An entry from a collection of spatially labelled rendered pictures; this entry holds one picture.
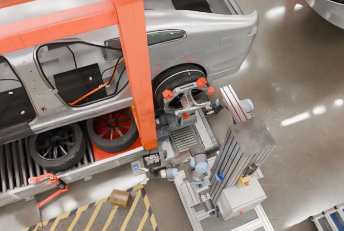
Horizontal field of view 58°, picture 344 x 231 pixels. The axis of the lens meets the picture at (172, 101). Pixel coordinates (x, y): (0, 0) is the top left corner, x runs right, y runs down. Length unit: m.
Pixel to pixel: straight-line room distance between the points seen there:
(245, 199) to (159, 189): 1.53
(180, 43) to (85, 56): 1.45
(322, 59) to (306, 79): 0.53
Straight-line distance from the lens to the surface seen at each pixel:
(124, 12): 1.88
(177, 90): 3.42
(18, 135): 3.82
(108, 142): 3.87
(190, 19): 3.13
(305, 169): 4.59
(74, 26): 1.92
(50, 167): 3.99
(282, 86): 5.08
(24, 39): 1.96
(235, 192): 2.92
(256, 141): 2.24
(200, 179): 3.08
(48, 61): 4.16
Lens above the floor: 4.02
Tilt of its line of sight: 60 degrees down
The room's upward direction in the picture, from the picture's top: straight up
